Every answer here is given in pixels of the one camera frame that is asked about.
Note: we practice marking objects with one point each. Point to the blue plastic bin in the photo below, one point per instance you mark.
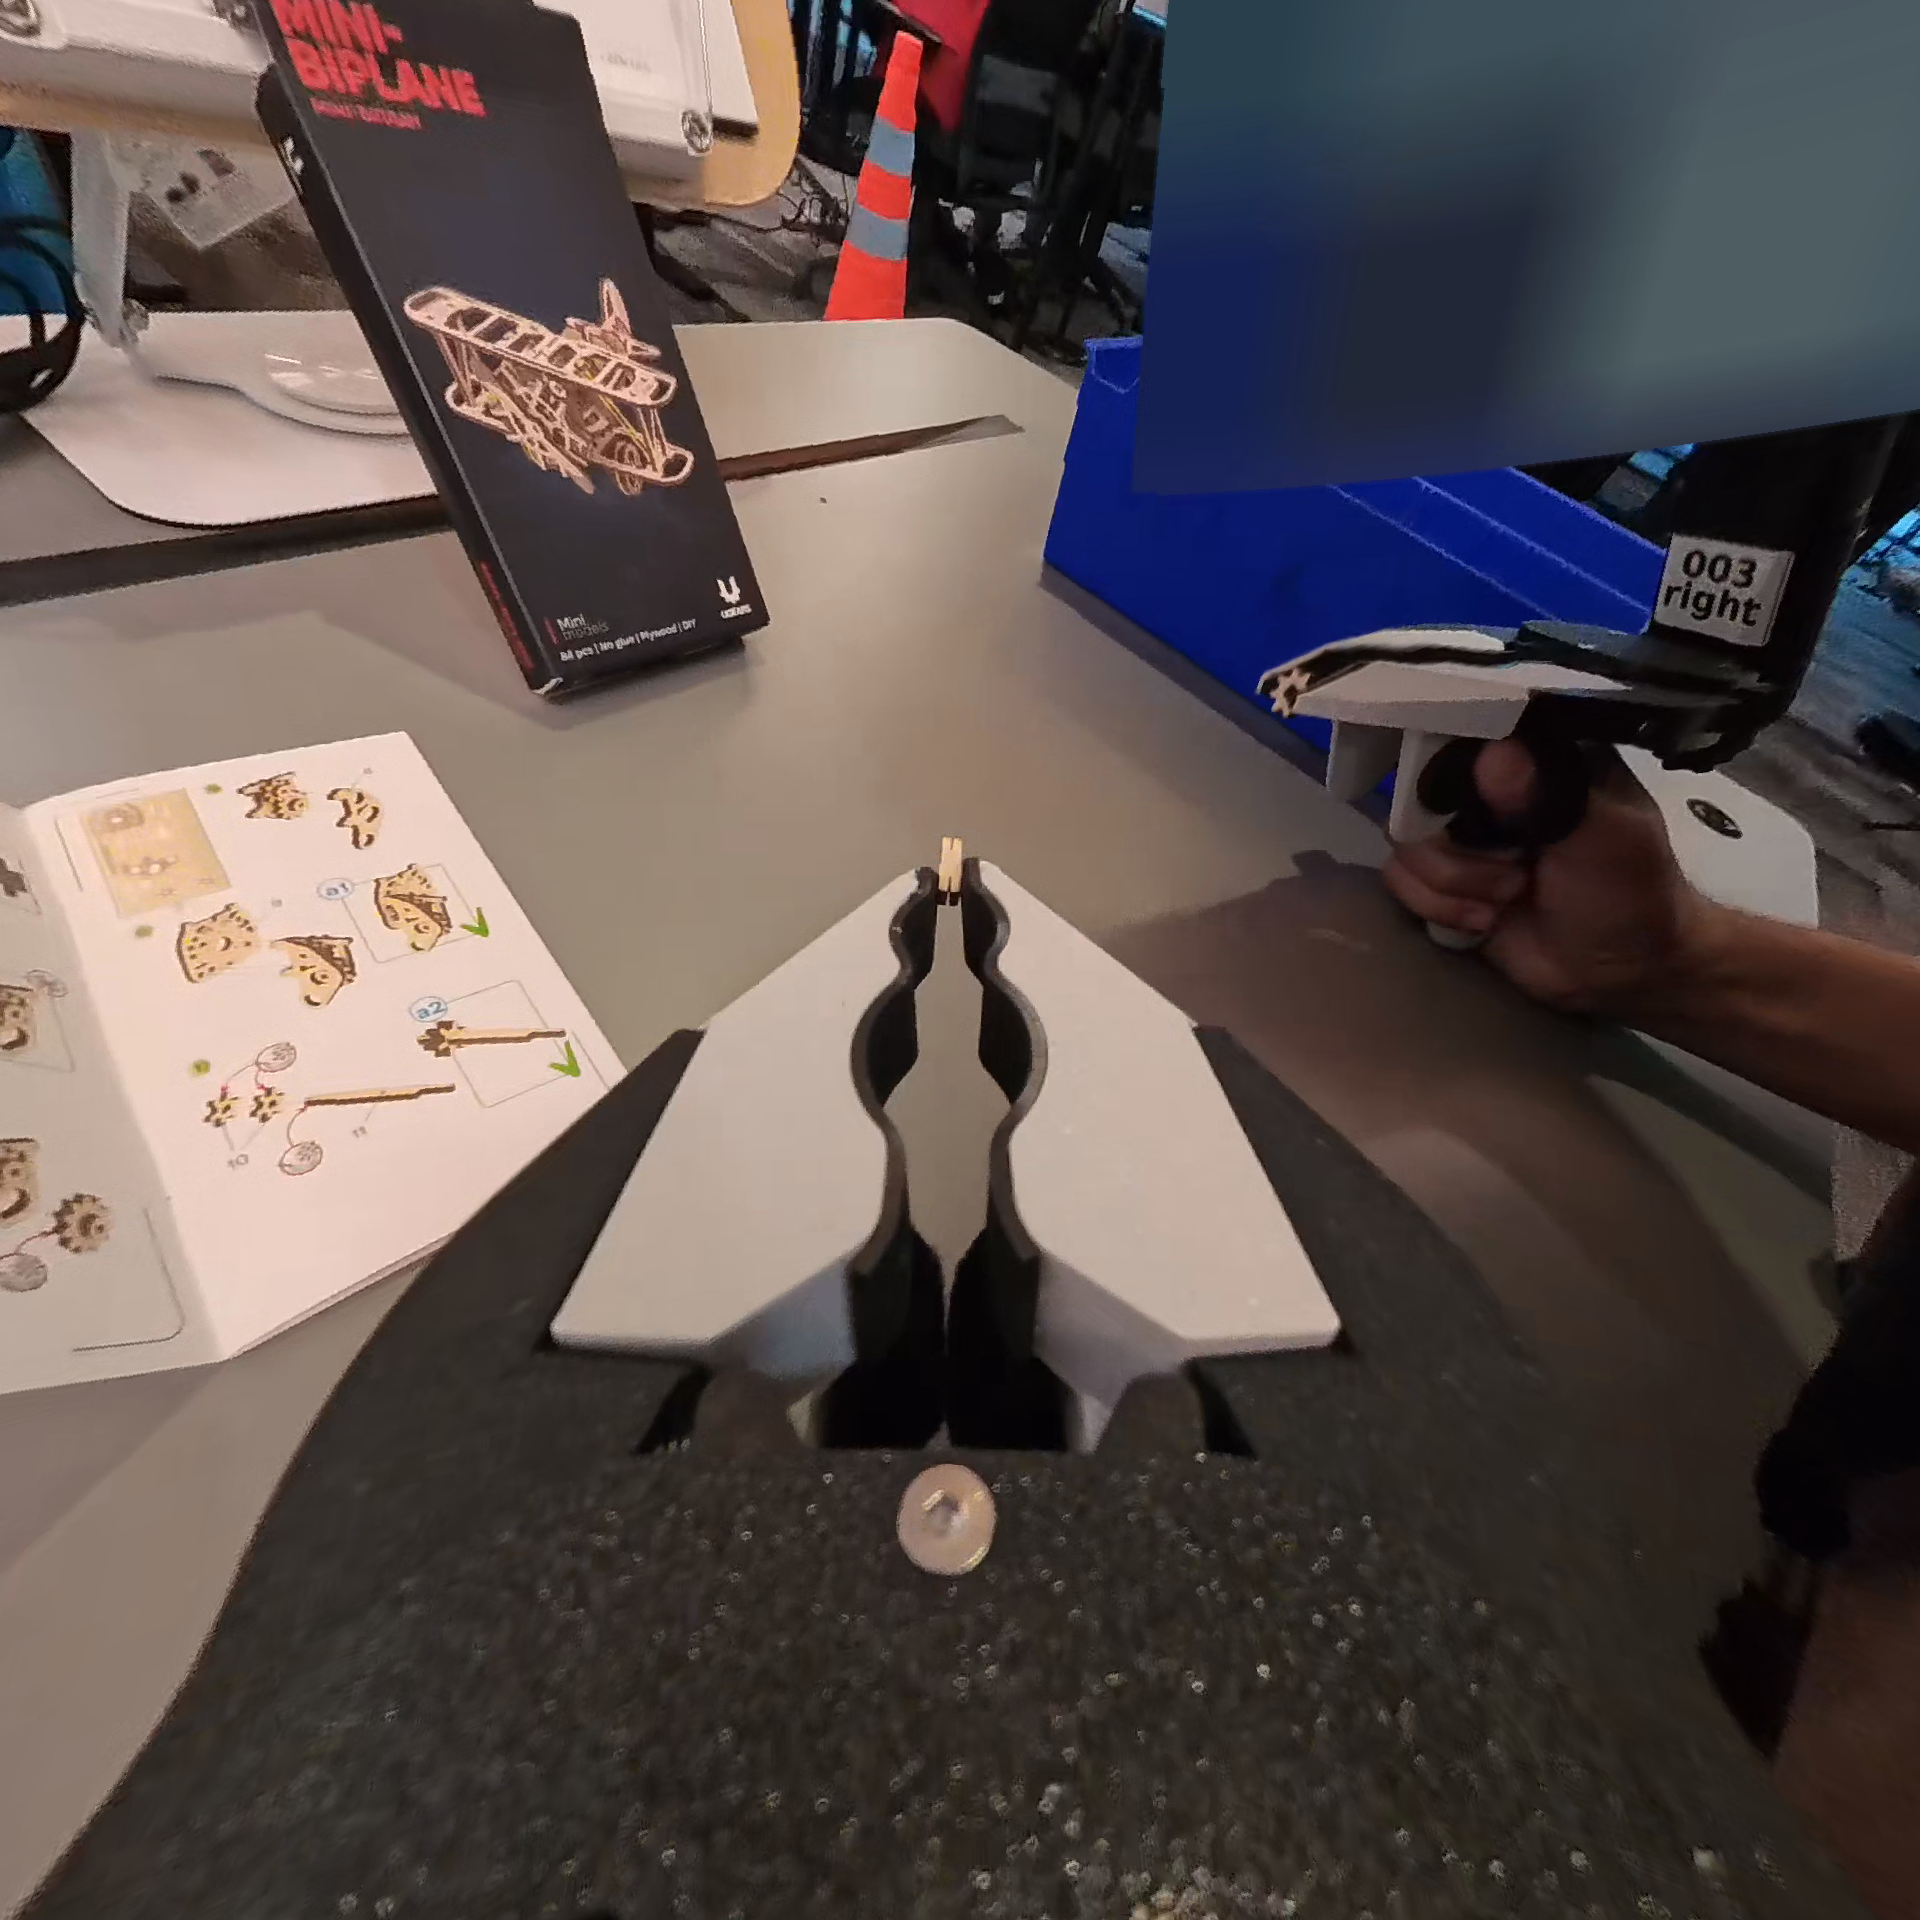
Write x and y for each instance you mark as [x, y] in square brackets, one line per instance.
[1200, 571]

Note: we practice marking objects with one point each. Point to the orange traffic cone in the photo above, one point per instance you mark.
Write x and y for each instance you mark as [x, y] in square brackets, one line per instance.
[878, 225]

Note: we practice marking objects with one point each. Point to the black model kit box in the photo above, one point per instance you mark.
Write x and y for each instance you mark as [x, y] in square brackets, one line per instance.
[569, 452]

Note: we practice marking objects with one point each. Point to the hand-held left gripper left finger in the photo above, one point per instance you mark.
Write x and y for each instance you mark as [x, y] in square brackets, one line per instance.
[721, 1201]

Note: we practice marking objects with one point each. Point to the thin wooden axle stick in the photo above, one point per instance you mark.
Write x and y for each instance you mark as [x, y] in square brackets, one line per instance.
[952, 874]

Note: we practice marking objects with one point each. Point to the person's right forearm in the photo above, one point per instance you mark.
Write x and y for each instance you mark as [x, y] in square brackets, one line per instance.
[1815, 1037]

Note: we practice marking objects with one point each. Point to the white stand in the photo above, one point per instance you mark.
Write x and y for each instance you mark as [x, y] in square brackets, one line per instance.
[194, 452]

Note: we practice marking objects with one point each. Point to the grey desk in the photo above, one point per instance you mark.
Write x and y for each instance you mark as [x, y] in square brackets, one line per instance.
[902, 676]

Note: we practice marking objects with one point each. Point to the person in brown shirt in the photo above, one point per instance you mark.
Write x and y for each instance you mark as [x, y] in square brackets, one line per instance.
[1862, 1770]

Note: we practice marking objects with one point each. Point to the person's right hand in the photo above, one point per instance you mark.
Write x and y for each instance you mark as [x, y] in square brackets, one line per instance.
[1589, 931]

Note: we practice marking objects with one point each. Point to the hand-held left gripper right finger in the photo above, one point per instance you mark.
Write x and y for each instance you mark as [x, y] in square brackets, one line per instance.
[1170, 1201]

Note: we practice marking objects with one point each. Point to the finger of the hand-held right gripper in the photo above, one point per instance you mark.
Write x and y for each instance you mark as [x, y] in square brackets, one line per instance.
[1425, 641]
[1425, 703]

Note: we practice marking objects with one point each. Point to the white instruction leaflet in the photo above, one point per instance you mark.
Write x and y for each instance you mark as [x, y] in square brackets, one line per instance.
[376, 1201]

